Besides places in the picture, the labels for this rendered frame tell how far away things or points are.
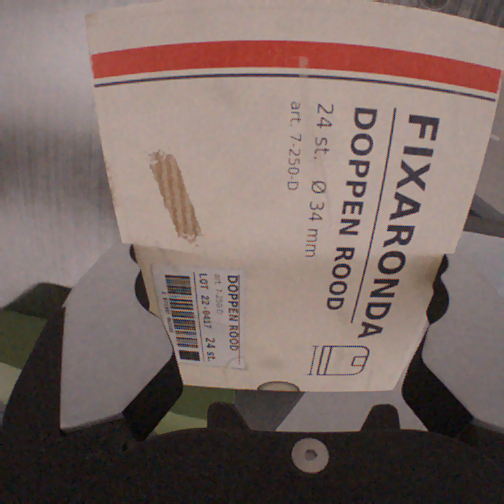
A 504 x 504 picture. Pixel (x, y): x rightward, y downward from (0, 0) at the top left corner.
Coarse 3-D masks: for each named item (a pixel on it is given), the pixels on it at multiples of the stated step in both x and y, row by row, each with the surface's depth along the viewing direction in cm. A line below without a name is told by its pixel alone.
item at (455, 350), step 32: (448, 256) 10; (448, 288) 8; (480, 288) 8; (448, 320) 7; (480, 320) 7; (416, 352) 7; (448, 352) 6; (480, 352) 6; (416, 384) 6; (448, 384) 6; (480, 384) 5; (416, 416) 10; (448, 416) 5; (480, 416) 5
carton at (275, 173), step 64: (192, 0) 7; (256, 0) 6; (320, 0) 6; (128, 64) 7; (192, 64) 7; (256, 64) 7; (320, 64) 7; (384, 64) 7; (448, 64) 7; (128, 128) 8; (192, 128) 8; (256, 128) 8; (320, 128) 8; (384, 128) 8; (448, 128) 8; (128, 192) 10; (192, 192) 9; (256, 192) 9; (320, 192) 9; (384, 192) 9; (448, 192) 9; (192, 256) 11; (256, 256) 11; (320, 256) 10; (384, 256) 10; (192, 320) 12; (256, 320) 12; (320, 320) 12; (384, 320) 12; (192, 384) 15; (256, 384) 14; (320, 384) 14; (384, 384) 14
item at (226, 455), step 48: (192, 432) 5; (240, 432) 5; (288, 432) 5; (336, 432) 5; (384, 432) 4; (432, 432) 4; (96, 480) 4; (144, 480) 4; (192, 480) 4; (240, 480) 4; (288, 480) 4; (336, 480) 4; (384, 480) 4; (432, 480) 4; (480, 480) 4
